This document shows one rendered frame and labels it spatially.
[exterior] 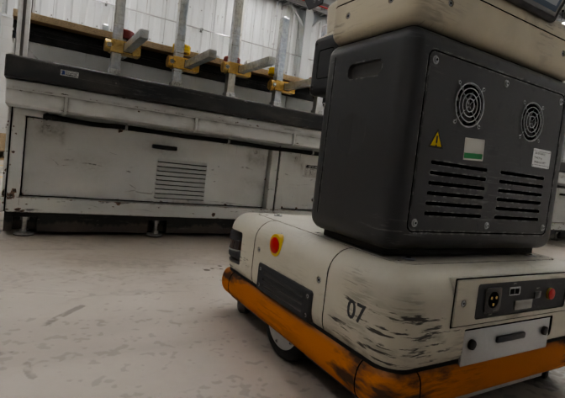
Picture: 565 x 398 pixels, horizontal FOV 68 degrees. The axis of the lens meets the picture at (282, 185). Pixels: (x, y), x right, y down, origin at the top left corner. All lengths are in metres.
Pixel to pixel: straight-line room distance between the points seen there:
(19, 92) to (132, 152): 0.54
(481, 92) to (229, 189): 1.61
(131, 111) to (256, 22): 8.66
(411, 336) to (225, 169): 1.69
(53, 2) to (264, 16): 4.35
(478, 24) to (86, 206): 1.70
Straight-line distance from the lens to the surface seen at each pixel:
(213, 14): 10.03
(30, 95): 1.85
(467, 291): 0.79
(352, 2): 0.93
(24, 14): 1.88
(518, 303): 0.93
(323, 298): 0.82
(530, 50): 1.04
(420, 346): 0.75
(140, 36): 1.60
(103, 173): 2.10
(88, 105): 1.86
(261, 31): 10.46
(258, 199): 2.36
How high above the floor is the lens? 0.43
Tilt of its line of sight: 3 degrees down
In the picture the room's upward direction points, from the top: 7 degrees clockwise
